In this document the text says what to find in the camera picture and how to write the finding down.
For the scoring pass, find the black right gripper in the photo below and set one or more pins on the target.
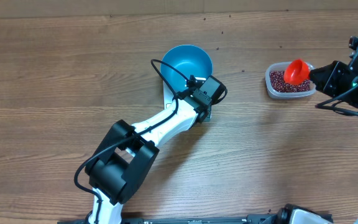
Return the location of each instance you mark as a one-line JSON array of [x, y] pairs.
[[317, 78]]

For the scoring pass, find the orange scoop with blue handle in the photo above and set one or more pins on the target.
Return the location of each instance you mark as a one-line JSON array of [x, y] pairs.
[[297, 72]]

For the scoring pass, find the clear plastic bean container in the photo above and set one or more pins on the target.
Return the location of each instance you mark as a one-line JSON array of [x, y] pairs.
[[284, 96]]

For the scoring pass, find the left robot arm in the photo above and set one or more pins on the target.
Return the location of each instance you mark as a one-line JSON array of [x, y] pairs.
[[123, 159]]

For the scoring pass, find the teal plastic bowl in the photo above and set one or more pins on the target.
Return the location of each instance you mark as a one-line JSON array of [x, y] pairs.
[[189, 60]]

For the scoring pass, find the white digital kitchen scale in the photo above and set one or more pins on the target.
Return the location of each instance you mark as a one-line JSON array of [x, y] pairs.
[[168, 99]]

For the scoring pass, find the red beans in container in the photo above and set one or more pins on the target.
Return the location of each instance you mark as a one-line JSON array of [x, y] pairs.
[[279, 85]]

